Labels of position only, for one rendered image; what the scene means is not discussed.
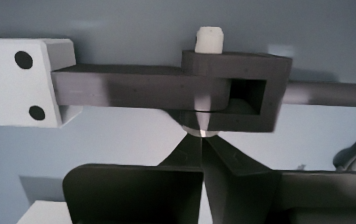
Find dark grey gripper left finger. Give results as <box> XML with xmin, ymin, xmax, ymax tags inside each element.
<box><xmin>62</xmin><ymin>133</ymin><xmax>204</xmax><ymax>224</ymax></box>

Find white mounting block with black holes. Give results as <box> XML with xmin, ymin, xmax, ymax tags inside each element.
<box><xmin>0</xmin><ymin>38</ymin><xmax>83</xmax><ymax>128</ymax></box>

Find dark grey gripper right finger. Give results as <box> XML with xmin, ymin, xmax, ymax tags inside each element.
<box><xmin>201</xmin><ymin>135</ymin><xmax>356</xmax><ymax>224</ymax></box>

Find dark grey rectangular bar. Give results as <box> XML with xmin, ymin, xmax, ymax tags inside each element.
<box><xmin>50</xmin><ymin>64</ymin><xmax>232</xmax><ymax>111</ymax></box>

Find white divided parts tray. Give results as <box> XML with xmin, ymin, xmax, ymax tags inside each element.
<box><xmin>17</xmin><ymin>201</ymin><xmax>72</xmax><ymax>224</ymax></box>

